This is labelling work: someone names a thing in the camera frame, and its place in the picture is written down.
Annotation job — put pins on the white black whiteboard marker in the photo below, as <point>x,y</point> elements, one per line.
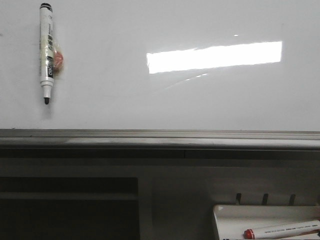
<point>51,60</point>

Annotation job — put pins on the white whiteboard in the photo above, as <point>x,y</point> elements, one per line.
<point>165,64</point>

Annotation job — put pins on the black tray hook left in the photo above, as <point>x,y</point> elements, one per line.
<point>238,198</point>

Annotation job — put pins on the black tray hook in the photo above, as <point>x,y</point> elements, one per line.
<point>265,199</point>
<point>292,200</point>
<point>238,198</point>

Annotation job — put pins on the white marker tray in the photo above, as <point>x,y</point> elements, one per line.
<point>230,221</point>

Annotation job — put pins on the black tray hook middle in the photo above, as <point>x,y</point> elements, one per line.
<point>265,199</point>

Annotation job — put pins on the grey cabinet panel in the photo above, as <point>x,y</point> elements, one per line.
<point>141,198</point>

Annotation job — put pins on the black tray hook right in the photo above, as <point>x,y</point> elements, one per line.
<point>292,200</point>

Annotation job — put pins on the white red-capped marker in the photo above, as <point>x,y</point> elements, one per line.
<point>282,231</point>

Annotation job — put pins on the grey whiteboard frame ledge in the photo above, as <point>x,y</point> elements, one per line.
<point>54,143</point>

